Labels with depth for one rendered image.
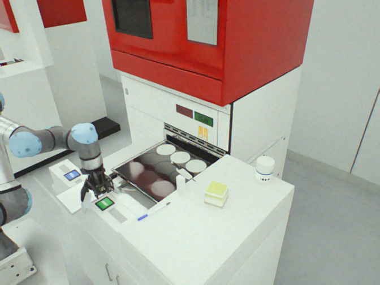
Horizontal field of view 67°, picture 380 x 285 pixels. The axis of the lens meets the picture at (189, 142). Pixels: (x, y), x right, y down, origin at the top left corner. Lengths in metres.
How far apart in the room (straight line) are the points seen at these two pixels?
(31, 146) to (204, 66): 0.70
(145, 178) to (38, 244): 0.50
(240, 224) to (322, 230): 1.46
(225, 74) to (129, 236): 0.70
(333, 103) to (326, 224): 0.99
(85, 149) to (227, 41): 0.63
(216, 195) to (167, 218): 0.20
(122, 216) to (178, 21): 0.80
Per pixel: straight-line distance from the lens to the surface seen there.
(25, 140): 0.94
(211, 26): 1.15
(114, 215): 1.14
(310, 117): 2.83
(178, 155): 1.48
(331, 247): 2.38
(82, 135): 0.98
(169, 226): 1.05
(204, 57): 1.20
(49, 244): 1.32
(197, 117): 1.41
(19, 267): 1.22
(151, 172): 1.38
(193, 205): 1.11
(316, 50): 2.65
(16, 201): 1.29
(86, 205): 1.16
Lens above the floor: 1.75
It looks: 33 degrees down
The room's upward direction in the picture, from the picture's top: 2 degrees counter-clockwise
